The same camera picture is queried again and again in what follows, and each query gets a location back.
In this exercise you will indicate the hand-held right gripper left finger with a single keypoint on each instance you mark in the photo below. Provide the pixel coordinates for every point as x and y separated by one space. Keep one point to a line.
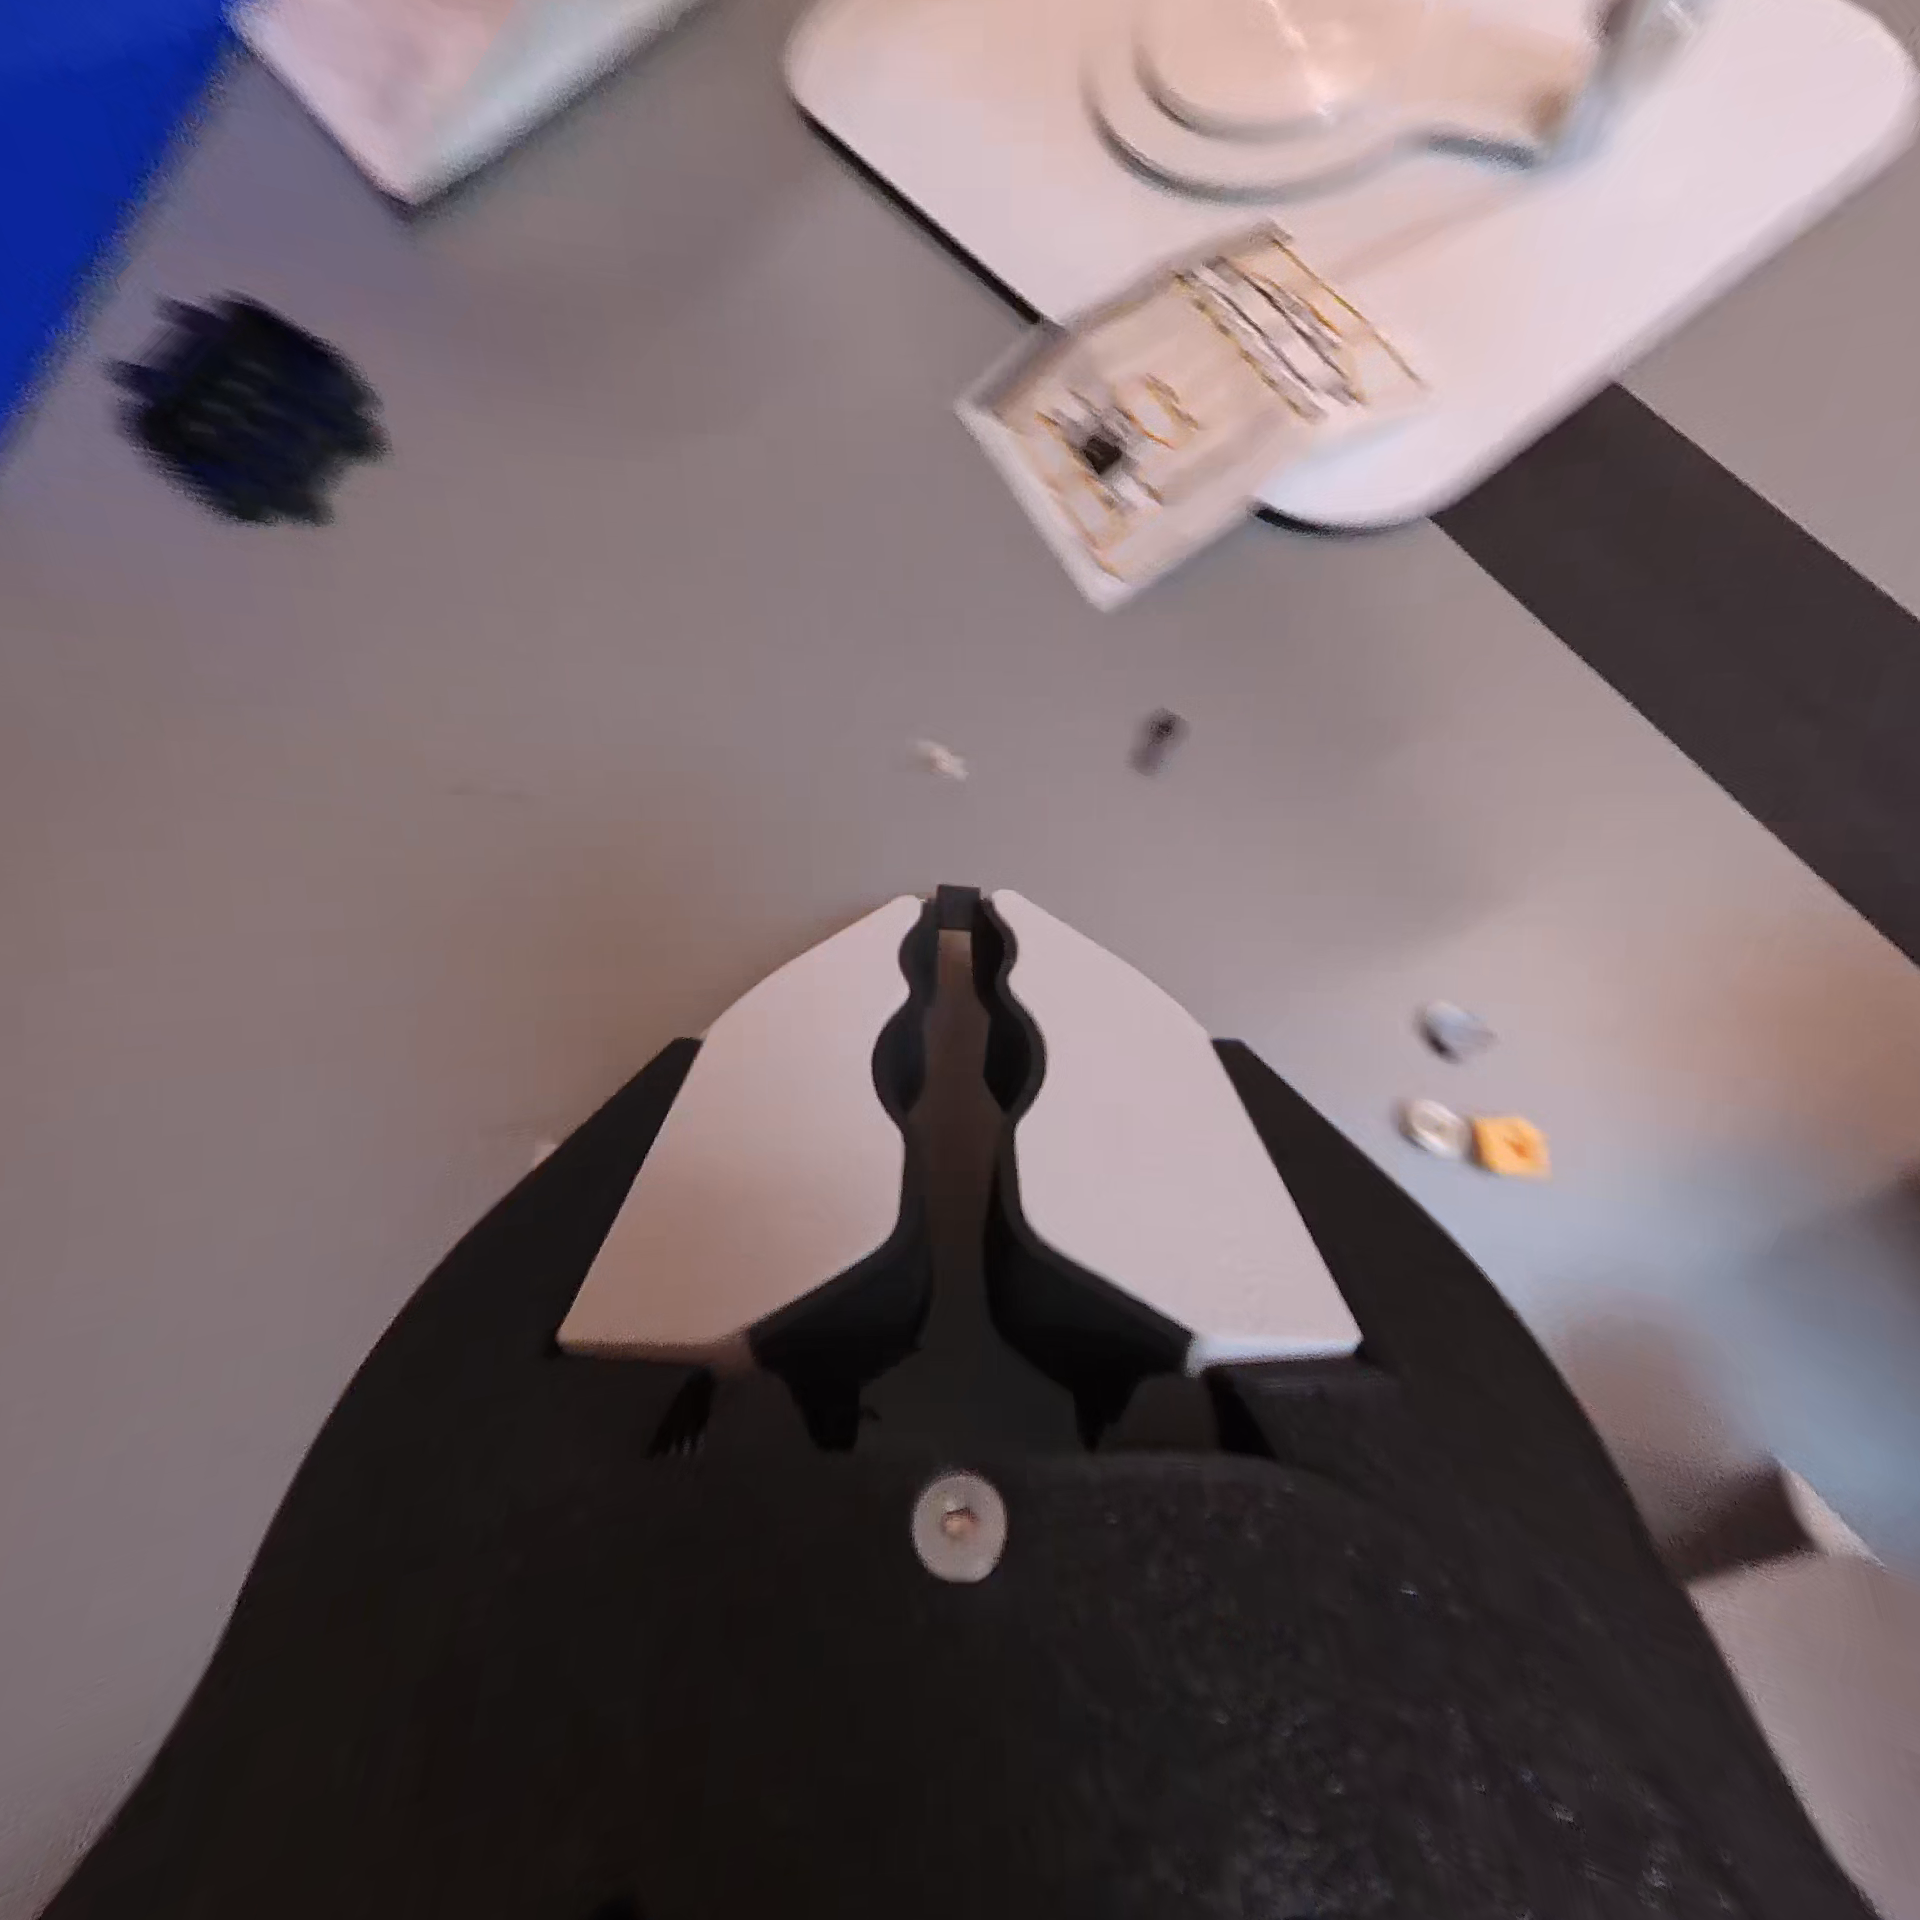
748 1186

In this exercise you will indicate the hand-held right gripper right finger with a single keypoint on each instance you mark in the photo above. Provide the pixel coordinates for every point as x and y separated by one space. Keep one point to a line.
1186 1186

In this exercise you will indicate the small black toy piece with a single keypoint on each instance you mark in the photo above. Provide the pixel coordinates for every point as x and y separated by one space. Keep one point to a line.
958 910

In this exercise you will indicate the sticker sheet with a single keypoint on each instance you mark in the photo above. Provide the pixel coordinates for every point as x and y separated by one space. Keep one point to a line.
1172 405

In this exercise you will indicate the blue plastic bin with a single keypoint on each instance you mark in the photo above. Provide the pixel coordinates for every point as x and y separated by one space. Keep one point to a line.
91 181

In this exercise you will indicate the grey desk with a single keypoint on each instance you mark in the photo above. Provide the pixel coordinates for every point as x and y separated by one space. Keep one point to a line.
524 750

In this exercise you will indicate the group of small toy pieces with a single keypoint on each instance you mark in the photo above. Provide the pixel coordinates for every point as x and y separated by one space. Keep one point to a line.
1508 1143

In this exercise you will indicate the black toy chassis plate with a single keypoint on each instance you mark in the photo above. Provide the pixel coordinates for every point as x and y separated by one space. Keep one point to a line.
249 413

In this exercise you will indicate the large flat white paper bag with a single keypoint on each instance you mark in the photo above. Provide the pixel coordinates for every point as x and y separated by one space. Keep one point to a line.
453 88

